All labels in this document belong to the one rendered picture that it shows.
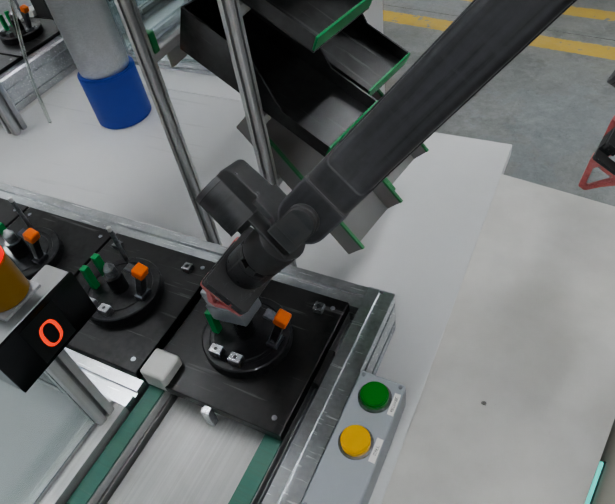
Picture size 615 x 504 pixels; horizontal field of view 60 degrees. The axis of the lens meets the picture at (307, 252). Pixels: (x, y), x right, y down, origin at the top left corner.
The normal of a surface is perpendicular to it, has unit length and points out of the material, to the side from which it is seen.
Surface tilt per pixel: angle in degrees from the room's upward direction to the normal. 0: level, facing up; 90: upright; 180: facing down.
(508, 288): 0
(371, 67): 25
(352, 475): 0
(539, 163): 0
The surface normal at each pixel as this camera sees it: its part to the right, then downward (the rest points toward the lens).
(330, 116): 0.22, -0.46
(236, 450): -0.13, -0.67
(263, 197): 0.62, -0.54
